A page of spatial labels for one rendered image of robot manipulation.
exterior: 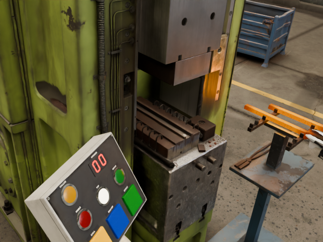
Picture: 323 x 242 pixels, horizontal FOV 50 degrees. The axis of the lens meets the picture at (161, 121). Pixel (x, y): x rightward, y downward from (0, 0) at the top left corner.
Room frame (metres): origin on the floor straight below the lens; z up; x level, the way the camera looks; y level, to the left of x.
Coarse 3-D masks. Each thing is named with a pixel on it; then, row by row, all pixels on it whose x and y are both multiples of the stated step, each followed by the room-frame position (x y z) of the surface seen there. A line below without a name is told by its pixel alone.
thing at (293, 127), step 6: (246, 108) 1.67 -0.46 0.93; (252, 108) 1.65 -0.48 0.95; (258, 114) 1.62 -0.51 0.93; (264, 114) 1.59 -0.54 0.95; (270, 114) 1.60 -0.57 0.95; (270, 120) 1.57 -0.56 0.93; (276, 120) 1.54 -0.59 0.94; (282, 120) 1.54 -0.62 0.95; (288, 126) 1.50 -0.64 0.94; (294, 126) 1.49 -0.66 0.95; (300, 132) 1.45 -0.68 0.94; (306, 132) 1.43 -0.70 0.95; (312, 132) 1.44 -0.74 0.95; (306, 138) 1.42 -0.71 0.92; (318, 138) 1.39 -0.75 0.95
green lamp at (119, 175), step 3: (117, 171) 0.86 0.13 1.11; (120, 171) 0.86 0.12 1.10; (117, 174) 0.85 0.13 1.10; (120, 174) 0.86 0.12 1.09; (123, 174) 0.87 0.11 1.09; (117, 177) 0.84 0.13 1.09; (120, 177) 0.85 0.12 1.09; (123, 177) 0.86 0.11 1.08; (117, 180) 0.83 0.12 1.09; (120, 180) 0.84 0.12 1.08; (123, 180) 0.85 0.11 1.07
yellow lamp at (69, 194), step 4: (68, 188) 0.69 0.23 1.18; (72, 188) 0.69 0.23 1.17; (64, 192) 0.67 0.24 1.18; (68, 192) 0.68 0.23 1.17; (72, 192) 0.69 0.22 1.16; (64, 196) 0.66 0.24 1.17; (68, 196) 0.67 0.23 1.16; (72, 196) 0.68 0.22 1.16; (68, 200) 0.66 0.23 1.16; (72, 200) 0.67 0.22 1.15
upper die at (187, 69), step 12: (144, 60) 1.29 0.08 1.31; (156, 60) 1.24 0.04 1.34; (180, 60) 1.19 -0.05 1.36; (192, 60) 1.24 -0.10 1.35; (204, 60) 1.29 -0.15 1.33; (156, 72) 1.24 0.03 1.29; (168, 72) 1.19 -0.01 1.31; (180, 72) 1.19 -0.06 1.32; (192, 72) 1.24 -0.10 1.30; (204, 72) 1.29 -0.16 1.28
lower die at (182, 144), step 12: (156, 108) 1.49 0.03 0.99; (144, 120) 1.37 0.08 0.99; (156, 120) 1.37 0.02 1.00; (180, 120) 1.39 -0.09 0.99; (144, 132) 1.29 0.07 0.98; (156, 132) 1.29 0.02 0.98; (168, 132) 1.29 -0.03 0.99; (192, 132) 1.30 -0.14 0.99; (168, 144) 1.21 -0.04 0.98; (180, 144) 1.22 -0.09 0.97; (192, 144) 1.28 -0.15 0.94; (168, 156) 1.18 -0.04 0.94
